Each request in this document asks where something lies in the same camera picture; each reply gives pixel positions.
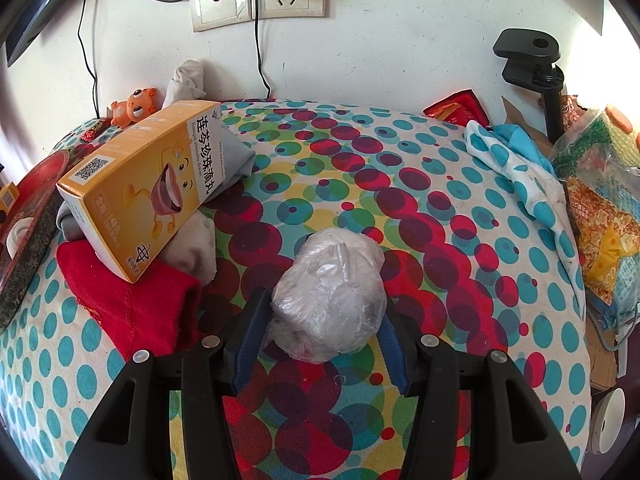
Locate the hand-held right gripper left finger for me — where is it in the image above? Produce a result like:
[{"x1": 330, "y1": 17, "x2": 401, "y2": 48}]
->
[{"x1": 60, "y1": 287, "x2": 273, "y2": 480}]

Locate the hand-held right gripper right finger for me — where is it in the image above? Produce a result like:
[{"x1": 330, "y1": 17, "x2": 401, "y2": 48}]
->
[{"x1": 377, "y1": 305, "x2": 583, "y2": 480}]

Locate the white plastic-wrapped bundle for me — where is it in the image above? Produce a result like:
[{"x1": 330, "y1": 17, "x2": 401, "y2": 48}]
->
[{"x1": 265, "y1": 226, "x2": 388, "y2": 365}]

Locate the white sock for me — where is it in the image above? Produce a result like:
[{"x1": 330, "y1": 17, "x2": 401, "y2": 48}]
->
[
  {"x1": 162, "y1": 59, "x2": 208, "y2": 111},
  {"x1": 162, "y1": 207, "x2": 217, "y2": 283}
]

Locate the red sock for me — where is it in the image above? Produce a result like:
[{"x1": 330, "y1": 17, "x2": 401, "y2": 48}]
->
[{"x1": 56, "y1": 240, "x2": 203, "y2": 361}]

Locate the orange cardboard box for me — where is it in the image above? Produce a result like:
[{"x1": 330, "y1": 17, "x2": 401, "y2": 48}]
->
[{"x1": 56, "y1": 100, "x2": 232, "y2": 284}]

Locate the grey sock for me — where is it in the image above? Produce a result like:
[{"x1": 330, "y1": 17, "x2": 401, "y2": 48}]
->
[{"x1": 55, "y1": 125, "x2": 257, "y2": 241}]

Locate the polka dot cloth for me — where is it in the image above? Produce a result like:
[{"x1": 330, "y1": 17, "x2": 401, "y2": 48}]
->
[{"x1": 0, "y1": 97, "x2": 593, "y2": 480}]

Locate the brown cardboard box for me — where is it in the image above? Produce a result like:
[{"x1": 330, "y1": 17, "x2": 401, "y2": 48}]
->
[{"x1": 585, "y1": 305, "x2": 631, "y2": 391}]

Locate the white tape roll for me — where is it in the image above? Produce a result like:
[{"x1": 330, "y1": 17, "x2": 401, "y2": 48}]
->
[{"x1": 587, "y1": 387, "x2": 633, "y2": 453}]

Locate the plain blue cloth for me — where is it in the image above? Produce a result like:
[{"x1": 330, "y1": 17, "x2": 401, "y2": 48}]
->
[{"x1": 495, "y1": 124, "x2": 556, "y2": 171}]

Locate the clear bag of snacks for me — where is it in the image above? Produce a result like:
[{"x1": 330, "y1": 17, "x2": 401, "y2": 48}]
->
[{"x1": 550, "y1": 105, "x2": 640, "y2": 306}]

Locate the small white item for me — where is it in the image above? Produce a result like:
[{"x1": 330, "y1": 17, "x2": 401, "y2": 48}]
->
[{"x1": 7, "y1": 217, "x2": 37, "y2": 256}]

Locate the red foil packet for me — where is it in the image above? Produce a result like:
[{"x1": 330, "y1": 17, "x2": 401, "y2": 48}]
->
[{"x1": 424, "y1": 88, "x2": 491, "y2": 126}]

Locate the small red packet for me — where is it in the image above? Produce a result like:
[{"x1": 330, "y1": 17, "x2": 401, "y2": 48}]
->
[{"x1": 81, "y1": 117, "x2": 112, "y2": 143}]

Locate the orange toy figure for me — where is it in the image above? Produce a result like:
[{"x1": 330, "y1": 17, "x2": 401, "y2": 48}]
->
[{"x1": 109, "y1": 87, "x2": 160, "y2": 128}]

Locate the brown cardboard piece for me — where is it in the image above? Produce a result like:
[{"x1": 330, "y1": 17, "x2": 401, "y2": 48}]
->
[{"x1": 501, "y1": 95, "x2": 551, "y2": 146}]

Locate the rolled white sock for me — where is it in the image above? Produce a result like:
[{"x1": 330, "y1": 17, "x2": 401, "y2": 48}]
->
[{"x1": 162, "y1": 59, "x2": 208, "y2": 111}]

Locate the small yellow item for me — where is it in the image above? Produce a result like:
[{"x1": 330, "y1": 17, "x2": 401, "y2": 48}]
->
[{"x1": 0, "y1": 184, "x2": 21, "y2": 222}]

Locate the black clamp stand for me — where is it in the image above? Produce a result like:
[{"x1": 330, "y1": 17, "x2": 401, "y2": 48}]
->
[{"x1": 492, "y1": 27, "x2": 566, "y2": 143}]

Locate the black monitor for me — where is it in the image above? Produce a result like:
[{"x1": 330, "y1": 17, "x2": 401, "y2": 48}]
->
[{"x1": 0, "y1": 0, "x2": 108, "y2": 68}]

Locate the black charger cable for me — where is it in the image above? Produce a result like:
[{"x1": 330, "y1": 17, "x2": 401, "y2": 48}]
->
[{"x1": 252, "y1": 0, "x2": 273, "y2": 98}]

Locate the thin black cable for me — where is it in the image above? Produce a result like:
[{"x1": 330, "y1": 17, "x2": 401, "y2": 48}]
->
[{"x1": 76, "y1": 0, "x2": 101, "y2": 118}]

